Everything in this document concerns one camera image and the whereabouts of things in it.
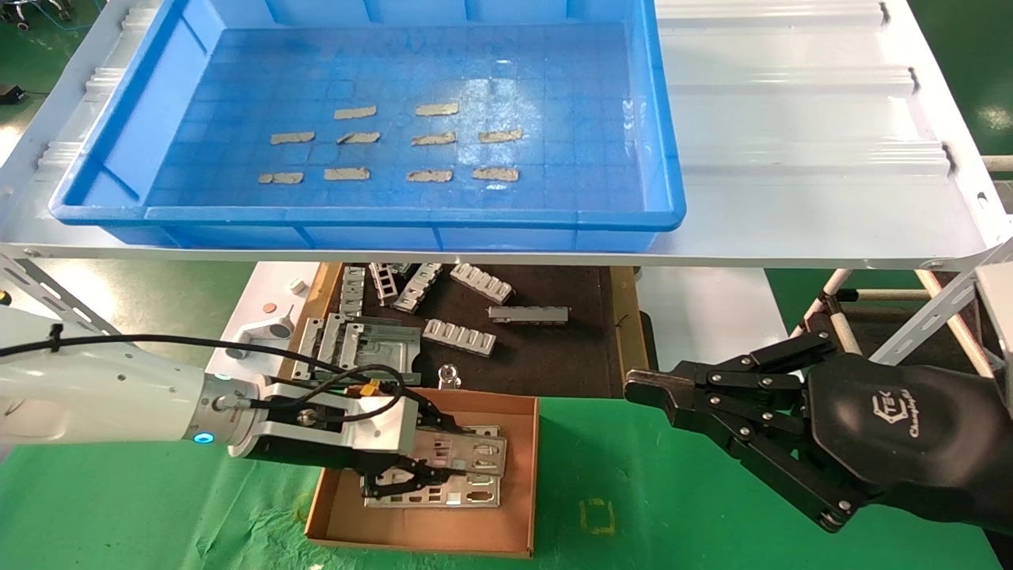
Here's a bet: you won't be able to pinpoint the white rack pipe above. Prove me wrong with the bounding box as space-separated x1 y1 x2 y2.
791 269 863 357

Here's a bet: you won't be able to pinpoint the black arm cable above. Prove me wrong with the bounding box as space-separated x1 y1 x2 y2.
0 323 406 423

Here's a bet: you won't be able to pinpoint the narrow grey metal bracket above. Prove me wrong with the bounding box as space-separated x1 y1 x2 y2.
317 313 351 370
290 317 327 382

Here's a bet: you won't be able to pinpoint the large flat grey metal plate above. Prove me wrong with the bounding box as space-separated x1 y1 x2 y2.
340 319 423 381

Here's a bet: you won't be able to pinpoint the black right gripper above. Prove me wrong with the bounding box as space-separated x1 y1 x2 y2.
624 330 1013 537

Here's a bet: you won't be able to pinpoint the slotted grey metal plate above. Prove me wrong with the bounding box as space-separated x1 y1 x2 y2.
393 264 444 314
340 267 366 318

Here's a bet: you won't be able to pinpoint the white metal clamp bracket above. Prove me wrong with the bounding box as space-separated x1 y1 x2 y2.
226 309 298 362

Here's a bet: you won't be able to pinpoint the tan rack pipe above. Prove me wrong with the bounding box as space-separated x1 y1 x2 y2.
916 269 996 379

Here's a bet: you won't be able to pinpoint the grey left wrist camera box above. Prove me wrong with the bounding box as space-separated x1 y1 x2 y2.
260 386 419 458

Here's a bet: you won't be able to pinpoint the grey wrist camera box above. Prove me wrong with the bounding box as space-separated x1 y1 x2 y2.
260 386 419 458
975 263 1013 385

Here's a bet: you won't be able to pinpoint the dark wood-framed parts tray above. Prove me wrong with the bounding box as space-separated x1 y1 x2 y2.
279 264 654 400

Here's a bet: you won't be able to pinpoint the grey ribbed metal bracket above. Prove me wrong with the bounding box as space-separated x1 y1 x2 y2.
450 264 515 306
422 319 498 358

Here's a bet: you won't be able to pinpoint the white metal shelf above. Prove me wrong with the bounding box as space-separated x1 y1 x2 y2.
0 0 1013 272

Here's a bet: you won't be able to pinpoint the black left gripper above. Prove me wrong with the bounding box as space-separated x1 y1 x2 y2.
234 392 477 501

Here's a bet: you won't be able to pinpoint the grey metal bar part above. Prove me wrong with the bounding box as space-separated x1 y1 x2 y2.
488 306 570 325

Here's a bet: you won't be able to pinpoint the green table cloth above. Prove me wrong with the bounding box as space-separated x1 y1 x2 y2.
0 386 1007 570

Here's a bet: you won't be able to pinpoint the blue plastic tray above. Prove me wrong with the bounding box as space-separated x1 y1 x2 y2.
49 0 688 253

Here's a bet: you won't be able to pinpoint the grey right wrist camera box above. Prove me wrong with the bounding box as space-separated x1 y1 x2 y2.
975 263 1013 385

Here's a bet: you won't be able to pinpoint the perforated white angle brace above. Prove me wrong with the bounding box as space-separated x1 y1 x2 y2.
0 252 121 338
869 265 990 367

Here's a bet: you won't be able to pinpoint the office chair castor base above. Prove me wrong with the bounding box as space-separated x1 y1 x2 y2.
0 0 76 32

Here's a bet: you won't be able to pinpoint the ladder-shaped grey metal plate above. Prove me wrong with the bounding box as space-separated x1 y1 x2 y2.
369 264 400 308

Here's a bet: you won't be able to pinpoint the brown cardboard box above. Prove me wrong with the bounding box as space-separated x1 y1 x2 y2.
305 386 541 559

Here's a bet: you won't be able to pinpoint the beige horizontal rack pipe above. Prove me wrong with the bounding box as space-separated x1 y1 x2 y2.
855 289 950 302

